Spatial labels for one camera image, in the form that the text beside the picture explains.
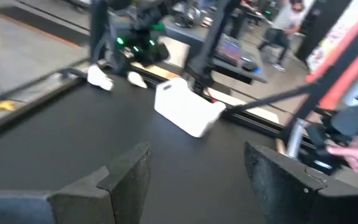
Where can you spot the black computer mouse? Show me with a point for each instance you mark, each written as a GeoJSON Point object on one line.
{"type": "Point", "coordinates": [250, 66]}

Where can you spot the person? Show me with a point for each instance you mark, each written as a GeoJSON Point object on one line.
{"type": "Point", "coordinates": [286, 18]}

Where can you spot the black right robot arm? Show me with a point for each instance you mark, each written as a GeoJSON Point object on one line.
{"type": "Point", "coordinates": [141, 49]}

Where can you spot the grey desk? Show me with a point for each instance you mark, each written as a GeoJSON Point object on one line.
{"type": "Point", "coordinates": [179, 34]}

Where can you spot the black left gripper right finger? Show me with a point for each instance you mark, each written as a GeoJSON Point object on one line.
{"type": "Point", "coordinates": [284, 186]}

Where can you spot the black frame post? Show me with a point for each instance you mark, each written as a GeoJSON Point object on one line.
{"type": "Point", "coordinates": [208, 43]}

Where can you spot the black frame strut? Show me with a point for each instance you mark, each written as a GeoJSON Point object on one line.
{"type": "Point", "coordinates": [331, 71]}

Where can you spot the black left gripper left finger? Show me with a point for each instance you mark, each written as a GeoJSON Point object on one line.
{"type": "Point", "coordinates": [126, 186]}

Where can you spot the white plastic basket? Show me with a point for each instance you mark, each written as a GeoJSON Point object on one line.
{"type": "Point", "coordinates": [188, 109]}

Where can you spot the person's hand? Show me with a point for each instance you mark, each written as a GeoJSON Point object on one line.
{"type": "Point", "coordinates": [356, 154]}

